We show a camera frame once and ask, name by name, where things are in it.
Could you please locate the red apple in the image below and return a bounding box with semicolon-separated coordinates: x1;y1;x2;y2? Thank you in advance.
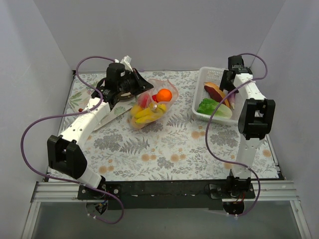
152;95;159;103
137;95;149;109

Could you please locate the purple eggplant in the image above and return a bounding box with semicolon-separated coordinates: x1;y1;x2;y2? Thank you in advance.
228;93;236;110

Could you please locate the orange fruit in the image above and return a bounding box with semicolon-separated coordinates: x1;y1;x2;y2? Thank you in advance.
156;89;172;102

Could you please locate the clear zip top bag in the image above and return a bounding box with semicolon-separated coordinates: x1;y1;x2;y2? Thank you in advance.
129;79;178;130

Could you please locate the yellow banana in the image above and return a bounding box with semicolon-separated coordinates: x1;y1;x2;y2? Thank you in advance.
134;103;167;124

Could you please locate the yellow lemon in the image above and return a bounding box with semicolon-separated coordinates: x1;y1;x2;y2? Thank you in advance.
130;105;143;116

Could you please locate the yellow orange peach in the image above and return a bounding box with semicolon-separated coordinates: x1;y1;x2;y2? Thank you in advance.
130;118;145;130

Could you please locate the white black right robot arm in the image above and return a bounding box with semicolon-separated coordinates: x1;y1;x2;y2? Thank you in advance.
220;55;276;198

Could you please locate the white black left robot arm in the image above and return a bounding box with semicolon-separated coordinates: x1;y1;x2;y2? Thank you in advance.
47;58;153;199

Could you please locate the red brown sweet potato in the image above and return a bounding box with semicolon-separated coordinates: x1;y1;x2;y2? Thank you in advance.
204;82;226;102

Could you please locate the white perforated plastic basket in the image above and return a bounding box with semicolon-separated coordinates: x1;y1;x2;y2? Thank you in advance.
192;67;245;125

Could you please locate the green lettuce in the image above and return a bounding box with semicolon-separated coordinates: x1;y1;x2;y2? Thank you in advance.
197;98;232;119

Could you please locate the floral patterned tablecloth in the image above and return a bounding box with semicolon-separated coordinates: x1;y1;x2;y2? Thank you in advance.
55;69;279;181

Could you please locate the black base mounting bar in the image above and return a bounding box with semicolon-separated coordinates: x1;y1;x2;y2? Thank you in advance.
77;179;258;210

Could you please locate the aluminium frame rail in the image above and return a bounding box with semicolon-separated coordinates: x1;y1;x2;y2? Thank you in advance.
31;180;300;202

